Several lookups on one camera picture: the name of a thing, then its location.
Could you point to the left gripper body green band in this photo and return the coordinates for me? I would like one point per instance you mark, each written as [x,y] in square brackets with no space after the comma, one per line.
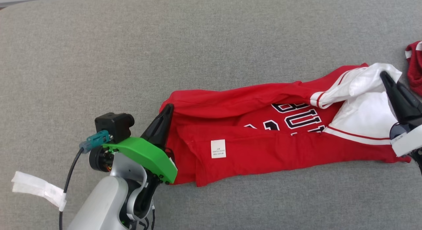
[148,156]

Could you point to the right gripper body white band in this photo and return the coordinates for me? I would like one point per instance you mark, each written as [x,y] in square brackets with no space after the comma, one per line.
[408,142]

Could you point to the grey fabric sofa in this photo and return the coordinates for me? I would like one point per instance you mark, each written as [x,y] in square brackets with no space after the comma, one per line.
[197,42]

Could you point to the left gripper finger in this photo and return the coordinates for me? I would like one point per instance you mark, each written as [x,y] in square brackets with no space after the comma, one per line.
[160,131]

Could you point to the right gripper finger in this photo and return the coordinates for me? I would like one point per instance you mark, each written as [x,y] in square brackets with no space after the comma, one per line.
[400,108]
[416,108]

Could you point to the white tape strip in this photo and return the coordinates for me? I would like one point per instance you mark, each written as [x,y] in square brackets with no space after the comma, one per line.
[36,187]

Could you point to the red white number jersey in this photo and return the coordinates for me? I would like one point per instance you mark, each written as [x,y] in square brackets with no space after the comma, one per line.
[263,151]

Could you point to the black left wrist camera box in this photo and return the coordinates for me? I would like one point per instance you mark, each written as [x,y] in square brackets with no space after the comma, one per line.
[113,126]

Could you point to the red shorts white trim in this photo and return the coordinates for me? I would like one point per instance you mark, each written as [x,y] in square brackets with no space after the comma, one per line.
[416,68]

